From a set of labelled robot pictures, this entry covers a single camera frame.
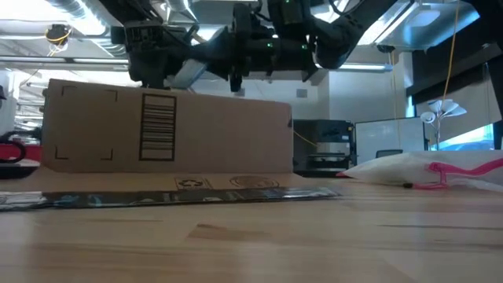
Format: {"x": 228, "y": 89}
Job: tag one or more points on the grey white box cutter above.
{"x": 188, "y": 72}

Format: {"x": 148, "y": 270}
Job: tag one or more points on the black monitor cart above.
{"x": 326, "y": 161}

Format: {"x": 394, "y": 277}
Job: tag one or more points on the black computer monitor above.
{"x": 326, "y": 135}

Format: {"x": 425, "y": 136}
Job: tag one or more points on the taped brown cardboard box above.
{"x": 216, "y": 133}

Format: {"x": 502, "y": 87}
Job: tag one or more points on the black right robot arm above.
{"x": 338, "y": 31}

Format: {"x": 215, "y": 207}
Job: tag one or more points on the red equipment case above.
{"x": 31, "y": 151}

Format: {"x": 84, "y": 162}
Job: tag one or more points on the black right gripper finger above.
{"x": 216, "y": 51}
{"x": 236, "y": 80}

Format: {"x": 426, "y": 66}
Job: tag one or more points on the white mesh pouch red trim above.
{"x": 412, "y": 169}

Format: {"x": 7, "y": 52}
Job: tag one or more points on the grey mesh office chair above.
{"x": 389, "y": 152}

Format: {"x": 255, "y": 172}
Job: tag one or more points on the white flower floor lamp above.
{"x": 428, "y": 117}

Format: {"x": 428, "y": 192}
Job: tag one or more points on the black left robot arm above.
{"x": 129, "y": 9}

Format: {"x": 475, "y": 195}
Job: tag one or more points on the ceiling light tube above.
{"x": 365, "y": 67}

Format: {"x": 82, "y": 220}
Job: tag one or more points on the white whiteboard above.
{"x": 389, "y": 135}

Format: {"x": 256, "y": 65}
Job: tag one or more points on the black dome ceiling camera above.
{"x": 386, "y": 48}

